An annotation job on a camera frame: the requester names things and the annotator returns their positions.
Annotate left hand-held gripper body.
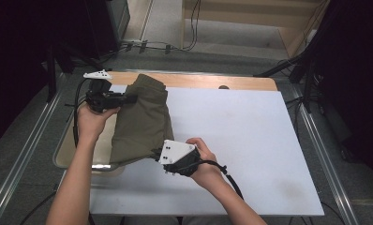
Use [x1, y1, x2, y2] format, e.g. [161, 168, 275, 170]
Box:
[82, 69, 124, 113]

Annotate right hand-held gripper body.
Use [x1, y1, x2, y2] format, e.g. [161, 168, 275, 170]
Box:
[157, 139, 202, 178]

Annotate olive green pants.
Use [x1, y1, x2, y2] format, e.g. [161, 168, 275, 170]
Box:
[109, 73, 175, 165]

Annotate beige plastic basket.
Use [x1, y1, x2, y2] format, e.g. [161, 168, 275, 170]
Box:
[52, 102, 127, 177]

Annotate person's left hand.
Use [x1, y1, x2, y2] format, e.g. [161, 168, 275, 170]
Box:
[76, 102, 122, 145]

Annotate person's right hand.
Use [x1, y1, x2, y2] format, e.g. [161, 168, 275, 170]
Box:
[186, 137, 229, 192]

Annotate black metal stand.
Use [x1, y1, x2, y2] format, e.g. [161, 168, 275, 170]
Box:
[44, 43, 104, 103]
[253, 46, 324, 114]

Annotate white power strip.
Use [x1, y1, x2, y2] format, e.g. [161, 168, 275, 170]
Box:
[120, 37, 149, 53]

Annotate white board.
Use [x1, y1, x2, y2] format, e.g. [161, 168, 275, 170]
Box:
[58, 83, 325, 217]

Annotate black cabinet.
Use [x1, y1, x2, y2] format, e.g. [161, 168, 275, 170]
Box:
[81, 0, 131, 60]

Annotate wooden table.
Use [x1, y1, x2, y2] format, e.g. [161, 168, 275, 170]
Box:
[106, 70, 279, 92]

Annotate light wooden furniture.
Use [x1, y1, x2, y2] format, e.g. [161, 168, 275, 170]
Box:
[180, 0, 331, 59]

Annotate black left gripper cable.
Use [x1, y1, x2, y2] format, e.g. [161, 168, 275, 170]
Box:
[71, 77, 94, 148]

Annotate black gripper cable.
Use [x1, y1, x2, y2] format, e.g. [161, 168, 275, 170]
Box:
[71, 77, 94, 148]
[199, 159, 246, 202]

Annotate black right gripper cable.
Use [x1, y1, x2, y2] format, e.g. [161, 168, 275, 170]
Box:
[199, 159, 246, 202]

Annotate black hanging cable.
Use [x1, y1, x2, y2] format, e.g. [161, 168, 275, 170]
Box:
[183, 0, 202, 52]

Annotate metal floor rail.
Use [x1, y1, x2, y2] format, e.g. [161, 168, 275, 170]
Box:
[291, 83, 361, 225]
[0, 73, 67, 225]

